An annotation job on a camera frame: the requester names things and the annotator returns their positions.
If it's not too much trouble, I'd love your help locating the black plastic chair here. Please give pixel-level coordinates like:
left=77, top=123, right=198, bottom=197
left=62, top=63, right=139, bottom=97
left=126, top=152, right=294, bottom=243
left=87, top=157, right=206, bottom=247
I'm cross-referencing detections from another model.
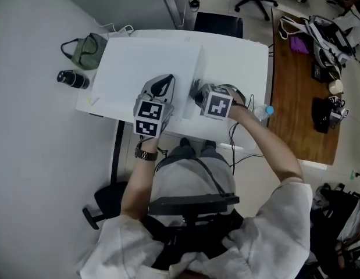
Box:
left=82, top=181, right=130, bottom=231

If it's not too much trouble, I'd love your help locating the brown wooden table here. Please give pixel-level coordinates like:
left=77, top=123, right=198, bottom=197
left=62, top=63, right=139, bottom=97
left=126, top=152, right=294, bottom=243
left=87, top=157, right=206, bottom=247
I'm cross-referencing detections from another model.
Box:
left=268, top=6, right=343, bottom=166

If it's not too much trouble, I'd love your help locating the black square stool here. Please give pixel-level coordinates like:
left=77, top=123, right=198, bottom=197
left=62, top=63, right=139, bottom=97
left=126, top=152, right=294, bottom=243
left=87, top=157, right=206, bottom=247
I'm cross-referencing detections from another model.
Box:
left=194, top=12, right=244, bottom=39

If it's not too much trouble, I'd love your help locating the person's left forearm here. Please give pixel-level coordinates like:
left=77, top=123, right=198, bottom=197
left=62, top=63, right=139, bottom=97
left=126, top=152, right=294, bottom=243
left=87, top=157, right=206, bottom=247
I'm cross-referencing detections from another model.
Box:
left=120, top=135, right=160, bottom=223

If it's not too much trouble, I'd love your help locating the dark wristwatch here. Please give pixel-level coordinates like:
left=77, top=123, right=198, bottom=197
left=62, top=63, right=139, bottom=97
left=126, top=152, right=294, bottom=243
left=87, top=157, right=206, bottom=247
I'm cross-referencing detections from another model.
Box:
left=135, top=142, right=159, bottom=162

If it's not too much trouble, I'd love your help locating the black flat box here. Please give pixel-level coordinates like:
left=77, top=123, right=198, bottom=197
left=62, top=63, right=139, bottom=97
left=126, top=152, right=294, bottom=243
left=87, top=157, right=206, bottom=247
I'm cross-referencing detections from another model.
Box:
left=311, top=63, right=327, bottom=83

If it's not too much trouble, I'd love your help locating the black pouch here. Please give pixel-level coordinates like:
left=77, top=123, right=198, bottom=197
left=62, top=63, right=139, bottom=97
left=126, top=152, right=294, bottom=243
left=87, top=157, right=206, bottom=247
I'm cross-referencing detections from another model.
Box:
left=311, top=96, right=332, bottom=134

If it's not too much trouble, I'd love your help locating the black table leg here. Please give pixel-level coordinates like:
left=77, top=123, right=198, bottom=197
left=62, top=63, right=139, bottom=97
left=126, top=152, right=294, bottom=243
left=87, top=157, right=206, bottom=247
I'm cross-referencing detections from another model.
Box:
left=109, top=120, right=126, bottom=185

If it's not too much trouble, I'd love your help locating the black chest camera rig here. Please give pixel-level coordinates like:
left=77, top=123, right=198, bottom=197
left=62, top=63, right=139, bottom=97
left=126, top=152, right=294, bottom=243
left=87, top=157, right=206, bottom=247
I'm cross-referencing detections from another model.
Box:
left=147, top=193, right=244, bottom=261

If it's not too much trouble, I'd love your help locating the black rig cable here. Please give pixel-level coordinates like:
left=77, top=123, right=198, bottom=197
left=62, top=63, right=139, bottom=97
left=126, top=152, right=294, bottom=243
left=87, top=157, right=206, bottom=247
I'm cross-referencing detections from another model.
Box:
left=197, top=158, right=227, bottom=196

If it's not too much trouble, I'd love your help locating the white cup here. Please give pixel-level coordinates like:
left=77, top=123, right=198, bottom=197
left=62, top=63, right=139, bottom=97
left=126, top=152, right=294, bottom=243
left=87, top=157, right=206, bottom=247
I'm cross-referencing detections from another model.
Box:
left=327, top=79, right=343, bottom=94

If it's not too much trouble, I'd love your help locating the green striped bag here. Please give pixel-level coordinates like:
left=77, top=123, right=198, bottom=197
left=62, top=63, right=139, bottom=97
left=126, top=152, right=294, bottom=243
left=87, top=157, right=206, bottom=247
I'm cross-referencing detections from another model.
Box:
left=60, top=33, right=108, bottom=69

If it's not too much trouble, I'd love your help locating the purple pouch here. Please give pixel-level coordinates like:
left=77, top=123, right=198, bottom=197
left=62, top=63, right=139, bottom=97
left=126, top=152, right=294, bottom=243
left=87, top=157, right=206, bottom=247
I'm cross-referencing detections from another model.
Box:
left=290, top=35, right=310, bottom=54

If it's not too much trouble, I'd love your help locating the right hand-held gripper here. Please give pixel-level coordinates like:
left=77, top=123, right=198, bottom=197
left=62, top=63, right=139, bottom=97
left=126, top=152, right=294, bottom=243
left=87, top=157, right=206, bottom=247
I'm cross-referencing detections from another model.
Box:
left=194, top=83, right=234, bottom=121

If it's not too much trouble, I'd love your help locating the person's right forearm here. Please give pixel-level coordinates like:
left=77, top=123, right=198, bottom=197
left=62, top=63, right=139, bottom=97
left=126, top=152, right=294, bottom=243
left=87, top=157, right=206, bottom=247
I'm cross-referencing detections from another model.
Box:
left=230, top=88, right=304, bottom=185

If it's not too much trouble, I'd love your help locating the white wall cable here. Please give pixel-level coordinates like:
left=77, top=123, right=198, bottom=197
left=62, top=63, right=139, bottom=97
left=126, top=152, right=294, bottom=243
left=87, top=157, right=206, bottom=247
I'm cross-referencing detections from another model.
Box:
left=92, top=18, right=136, bottom=36

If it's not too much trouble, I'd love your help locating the black water bottle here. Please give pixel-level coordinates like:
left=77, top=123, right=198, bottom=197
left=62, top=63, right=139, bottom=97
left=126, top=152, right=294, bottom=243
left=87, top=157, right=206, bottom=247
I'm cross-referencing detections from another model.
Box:
left=56, top=69, right=90, bottom=90

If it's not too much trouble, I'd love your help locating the white and black bag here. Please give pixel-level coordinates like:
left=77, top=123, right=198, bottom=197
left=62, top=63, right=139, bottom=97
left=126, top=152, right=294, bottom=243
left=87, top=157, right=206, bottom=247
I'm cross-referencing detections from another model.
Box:
left=277, top=15, right=357, bottom=80

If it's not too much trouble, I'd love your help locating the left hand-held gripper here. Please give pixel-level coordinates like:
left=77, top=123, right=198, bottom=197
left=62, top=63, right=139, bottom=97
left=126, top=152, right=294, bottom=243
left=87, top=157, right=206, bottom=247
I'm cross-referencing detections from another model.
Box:
left=133, top=74, right=176, bottom=140

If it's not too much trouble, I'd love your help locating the black floor cable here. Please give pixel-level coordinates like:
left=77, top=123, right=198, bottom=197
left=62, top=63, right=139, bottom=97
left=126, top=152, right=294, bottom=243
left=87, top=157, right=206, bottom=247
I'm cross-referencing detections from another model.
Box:
left=227, top=93, right=265, bottom=176

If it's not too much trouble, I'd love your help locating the idle hand-held gripper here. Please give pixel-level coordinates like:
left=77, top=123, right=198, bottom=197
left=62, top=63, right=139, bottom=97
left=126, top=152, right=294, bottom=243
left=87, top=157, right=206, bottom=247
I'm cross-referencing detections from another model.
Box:
left=327, top=96, right=351, bottom=124

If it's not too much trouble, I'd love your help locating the large white sheet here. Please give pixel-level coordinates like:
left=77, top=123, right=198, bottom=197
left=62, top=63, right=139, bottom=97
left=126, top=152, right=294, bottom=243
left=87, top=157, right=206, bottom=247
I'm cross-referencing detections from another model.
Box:
left=91, top=36, right=209, bottom=121

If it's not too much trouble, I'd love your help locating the person's white shirt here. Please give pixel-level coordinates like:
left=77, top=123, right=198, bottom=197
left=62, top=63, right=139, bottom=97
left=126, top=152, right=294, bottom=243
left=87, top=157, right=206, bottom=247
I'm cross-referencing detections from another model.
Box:
left=76, top=160, right=314, bottom=279

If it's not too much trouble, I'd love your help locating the clear plastic water bottle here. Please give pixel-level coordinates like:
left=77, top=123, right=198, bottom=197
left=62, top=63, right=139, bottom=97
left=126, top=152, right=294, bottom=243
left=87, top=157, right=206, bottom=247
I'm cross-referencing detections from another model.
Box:
left=254, top=103, right=275, bottom=121

